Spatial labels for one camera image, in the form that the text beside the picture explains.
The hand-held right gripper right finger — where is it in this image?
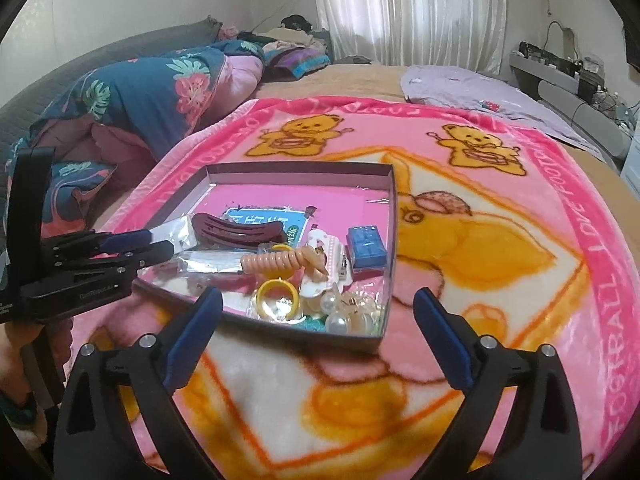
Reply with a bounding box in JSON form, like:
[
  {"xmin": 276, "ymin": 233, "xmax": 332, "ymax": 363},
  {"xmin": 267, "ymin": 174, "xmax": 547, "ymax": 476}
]
[{"xmin": 412, "ymin": 287, "xmax": 583, "ymax": 480}]

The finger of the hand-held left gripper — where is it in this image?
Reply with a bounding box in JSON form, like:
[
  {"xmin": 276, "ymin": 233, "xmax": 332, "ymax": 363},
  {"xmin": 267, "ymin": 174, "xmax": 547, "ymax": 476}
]
[
  {"xmin": 100, "ymin": 241, "xmax": 175, "ymax": 273},
  {"xmin": 97, "ymin": 229, "xmax": 153, "ymax": 253}
]

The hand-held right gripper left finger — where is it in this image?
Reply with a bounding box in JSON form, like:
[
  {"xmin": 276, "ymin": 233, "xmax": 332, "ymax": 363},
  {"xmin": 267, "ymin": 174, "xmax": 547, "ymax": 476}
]
[{"xmin": 52, "ymin": 287, "xmax": 224, "ymax": 480}]

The large earring card packet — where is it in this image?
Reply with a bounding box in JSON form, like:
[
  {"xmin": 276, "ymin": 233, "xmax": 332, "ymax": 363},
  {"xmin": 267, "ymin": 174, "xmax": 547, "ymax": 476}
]
[{"xmin": 147, "ymin": 216, "xmax": 198, "ymax": 253}]

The small earring card packet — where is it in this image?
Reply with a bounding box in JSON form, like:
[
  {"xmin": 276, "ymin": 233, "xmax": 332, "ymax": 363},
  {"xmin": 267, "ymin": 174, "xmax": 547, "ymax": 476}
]
[{"xmin": 170, "ymin": 247, "xmax": 251, "ymax": 291}]

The maroon hair clip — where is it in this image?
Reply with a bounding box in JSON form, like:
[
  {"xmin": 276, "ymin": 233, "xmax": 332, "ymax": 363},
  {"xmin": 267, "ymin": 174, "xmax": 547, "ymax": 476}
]
[{"xmin": 191, "ymin": 212, "xmax": 287, "ymax": 251}]

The clear pearl hair claw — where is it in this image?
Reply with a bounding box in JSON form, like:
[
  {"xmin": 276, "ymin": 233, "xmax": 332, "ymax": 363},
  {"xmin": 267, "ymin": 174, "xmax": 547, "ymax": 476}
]
[{"xmin": 305, "ymin": 290, "xmax": 386, "ymax": 336}]

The orange spiral hair tie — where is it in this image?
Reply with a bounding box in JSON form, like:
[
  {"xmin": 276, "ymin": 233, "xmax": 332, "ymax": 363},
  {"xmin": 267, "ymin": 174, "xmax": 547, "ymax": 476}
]
[{"xmin": 240, "ymin": 246, "xmax": 331, "ymax": 283}]

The shallow grey cardboard box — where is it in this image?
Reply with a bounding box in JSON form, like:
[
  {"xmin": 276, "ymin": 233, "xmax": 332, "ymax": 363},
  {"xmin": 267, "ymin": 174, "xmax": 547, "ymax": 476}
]
[{"xmin": 131, "ymin": 161, "xmax": 401, "ymax": 356}]

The small blue box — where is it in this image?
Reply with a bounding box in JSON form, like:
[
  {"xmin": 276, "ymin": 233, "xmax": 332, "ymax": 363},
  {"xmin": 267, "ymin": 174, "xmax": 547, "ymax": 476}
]
[{"xmin": 346, "ymin": 225, "xmax": 390, "ymax": 276}]

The person's left hand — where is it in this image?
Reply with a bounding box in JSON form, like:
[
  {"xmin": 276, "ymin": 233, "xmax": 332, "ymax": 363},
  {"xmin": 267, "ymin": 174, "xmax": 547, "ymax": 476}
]
[{"xmin": 0, "ymin": 325, "xmax": 33, "ymax": 401}]

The pink printed bear blanket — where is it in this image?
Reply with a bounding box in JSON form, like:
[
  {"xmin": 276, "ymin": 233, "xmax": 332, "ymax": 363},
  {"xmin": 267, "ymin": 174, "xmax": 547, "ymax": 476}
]
[{"xmin": 100, "ymin": 95, "xmax": 640, "ymax": 480}]

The floral blue quilt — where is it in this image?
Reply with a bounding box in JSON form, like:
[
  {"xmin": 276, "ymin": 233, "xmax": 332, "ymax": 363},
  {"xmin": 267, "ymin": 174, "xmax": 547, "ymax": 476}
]
[{"xmin": 10, "ymin": 45, "xmax": 266, "ymax": 241}]

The blue printed card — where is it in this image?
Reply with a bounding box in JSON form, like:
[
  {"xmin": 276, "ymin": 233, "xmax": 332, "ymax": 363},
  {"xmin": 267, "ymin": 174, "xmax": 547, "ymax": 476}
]
[{"xmin": 222, "ymin": 205, "xmax": 318, "ymax": 246}]

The white hair claw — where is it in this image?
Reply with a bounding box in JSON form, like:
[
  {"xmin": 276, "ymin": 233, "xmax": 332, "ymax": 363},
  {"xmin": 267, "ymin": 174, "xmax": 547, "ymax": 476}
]
[{"xmin": 300, "ymin": 227, "xmax": 351, "ymax": 311}]

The purple sheet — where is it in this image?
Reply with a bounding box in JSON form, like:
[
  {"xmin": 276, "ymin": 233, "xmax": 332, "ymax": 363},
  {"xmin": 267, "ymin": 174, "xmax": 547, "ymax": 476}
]
[{"xmin": 400, "ymin": 64, "xmax": 626, "ymax": 161}]

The pile of clothes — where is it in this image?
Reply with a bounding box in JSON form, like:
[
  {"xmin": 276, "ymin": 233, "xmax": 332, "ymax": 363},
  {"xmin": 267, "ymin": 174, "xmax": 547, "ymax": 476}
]
[{"xmin": 220, "ymin": 14, "xmax": 333, "ymax": 81}]

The white drawer cabinet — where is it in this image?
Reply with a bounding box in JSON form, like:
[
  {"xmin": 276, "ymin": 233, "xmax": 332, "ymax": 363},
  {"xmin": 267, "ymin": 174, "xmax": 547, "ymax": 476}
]
[{"xmin": 620, "ymin": 130, "xmax": 640, "ymax": 196}]

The grey television console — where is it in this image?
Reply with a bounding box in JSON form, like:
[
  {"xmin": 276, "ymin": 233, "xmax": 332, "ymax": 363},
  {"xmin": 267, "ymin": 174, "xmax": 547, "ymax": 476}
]
[{"xmin": 509, "ymin": 50, "xmax": 640, "ymax": 161}]

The black electronic device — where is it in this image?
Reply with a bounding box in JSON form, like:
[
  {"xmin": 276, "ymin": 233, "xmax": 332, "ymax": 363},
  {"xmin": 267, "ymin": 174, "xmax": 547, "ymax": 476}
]
[{"xmin": 517, "ymin": 40, "xmax": 583, "ymax": 78}]

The white curtain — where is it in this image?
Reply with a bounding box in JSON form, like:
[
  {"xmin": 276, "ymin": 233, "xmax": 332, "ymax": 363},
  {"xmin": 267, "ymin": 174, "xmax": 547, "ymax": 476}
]
[{"xmin": 307, "ymin": 0, "xmax": 506, "ymax": 73}]

